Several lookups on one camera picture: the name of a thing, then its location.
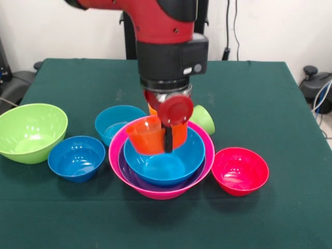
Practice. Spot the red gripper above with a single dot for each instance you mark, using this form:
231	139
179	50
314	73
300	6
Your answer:
176	109

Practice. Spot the purple bowl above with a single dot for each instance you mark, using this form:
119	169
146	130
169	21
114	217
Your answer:
129	176

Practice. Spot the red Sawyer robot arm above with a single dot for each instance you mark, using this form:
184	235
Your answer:
160	52

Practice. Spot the small dark blue bowl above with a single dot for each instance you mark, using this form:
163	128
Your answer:
75	160

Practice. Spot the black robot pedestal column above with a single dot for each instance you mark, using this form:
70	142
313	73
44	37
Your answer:
129	39

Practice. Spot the dark green table cloth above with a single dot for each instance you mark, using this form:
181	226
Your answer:
181	223

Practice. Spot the large green bowl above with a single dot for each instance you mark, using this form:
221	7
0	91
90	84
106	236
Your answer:
31	135

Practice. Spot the large pink bowl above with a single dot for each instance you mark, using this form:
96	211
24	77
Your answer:
160	194

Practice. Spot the black equipment rack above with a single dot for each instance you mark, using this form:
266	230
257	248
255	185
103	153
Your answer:
3	67

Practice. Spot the translucent blue ribbed bowl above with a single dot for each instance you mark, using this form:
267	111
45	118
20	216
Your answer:
109	124

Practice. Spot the green cup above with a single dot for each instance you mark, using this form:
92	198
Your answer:
205	119

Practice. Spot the orange cup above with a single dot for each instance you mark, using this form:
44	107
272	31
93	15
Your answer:
152	110

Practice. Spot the large light blue bowl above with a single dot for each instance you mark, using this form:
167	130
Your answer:
163	168

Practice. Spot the orange bowl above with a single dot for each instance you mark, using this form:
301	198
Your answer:
145	140

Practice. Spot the small crimson bowl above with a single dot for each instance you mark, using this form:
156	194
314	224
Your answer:
238	171

